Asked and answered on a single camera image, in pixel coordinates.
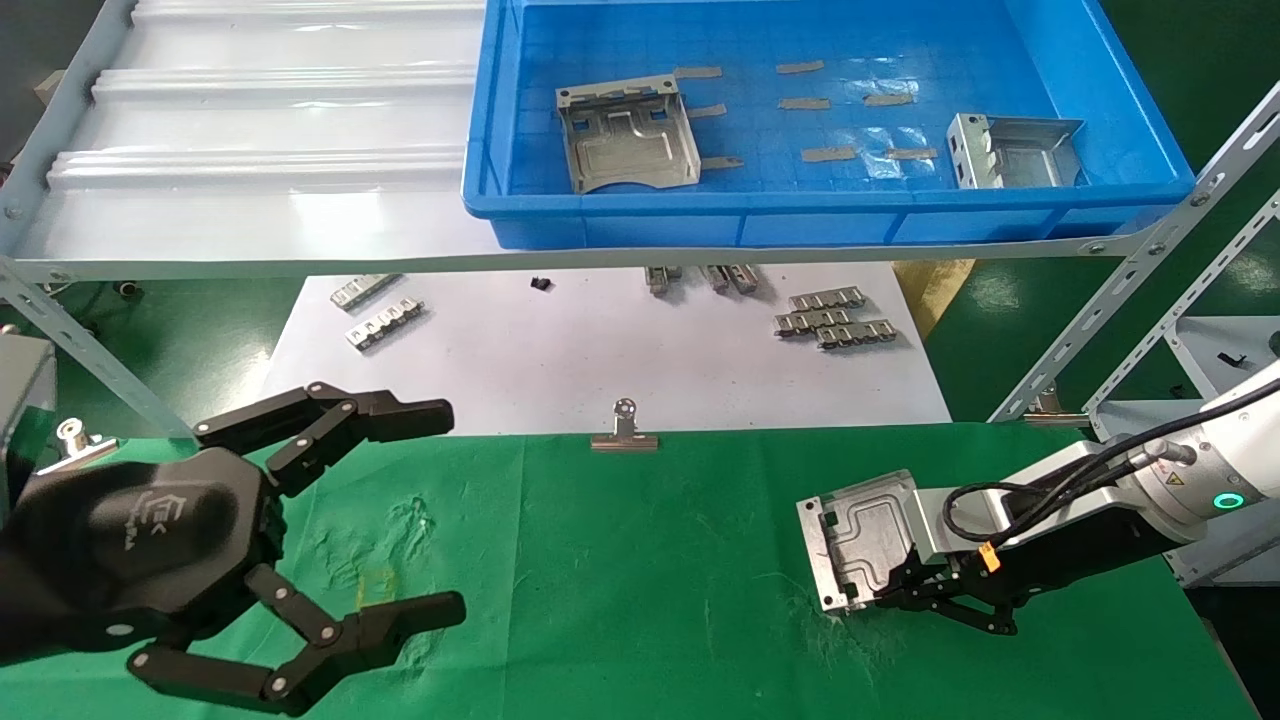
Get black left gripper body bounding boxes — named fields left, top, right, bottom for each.
left=0, top=445, right=286, bottom=666

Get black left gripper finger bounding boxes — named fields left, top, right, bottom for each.
left=125, top=563, right=468, bottom=718
left=193, top=382, right=456, bottom=498

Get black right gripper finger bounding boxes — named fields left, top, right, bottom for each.
left=878, top=565, right=1019, bottom=637

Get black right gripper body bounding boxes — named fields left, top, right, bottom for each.
left=940, top=495, right=1191, bottom=601

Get silver sheet metal bracket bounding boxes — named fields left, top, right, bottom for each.
left=555, top=73, right=703, bottom=194
left=945, top=112, right=1086, bottom=191
left=795, top=470, right=946, bottom=613

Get silver notched metal strip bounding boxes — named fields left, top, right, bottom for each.
left=330, top=273, right=403, bottom=311
left=815, top=319, right=898, bottom=351
left=345, top=298, right=426, bottom=351
left=788, top=285, right=867, bottom=313
left=773, top=308, right=856, bottom=338

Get silver binder clip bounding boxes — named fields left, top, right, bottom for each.
left=38, top=417, right=119, bottom=471
left=590, top=397, right=661, bottom=453
left=1022, top=385, right=1091, bottom=429

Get grey metal side rack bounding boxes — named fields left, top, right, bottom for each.
left=1085, top=190, right=1280, bottom=591

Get green table cloth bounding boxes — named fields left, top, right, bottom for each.
left=0, top=422, right=1261, bottom=720

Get tan woven sack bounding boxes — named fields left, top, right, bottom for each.
left=893, top=258, right=986, bottom=341

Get grey metal shelf rack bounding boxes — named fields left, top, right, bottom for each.
left=0, top=0, right=1280, bottom=441

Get blue plastic bin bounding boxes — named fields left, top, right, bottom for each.
left=460, top=0, right=1196, bottom=251

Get clear plastic film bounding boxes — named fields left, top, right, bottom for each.
left=855, top=140, right=941, bottom=183

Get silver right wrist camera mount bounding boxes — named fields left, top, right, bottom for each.
left=905, top=440, right=1151, bottom=563

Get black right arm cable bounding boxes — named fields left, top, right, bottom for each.
left=942, top=378, right=1280, bottom=549

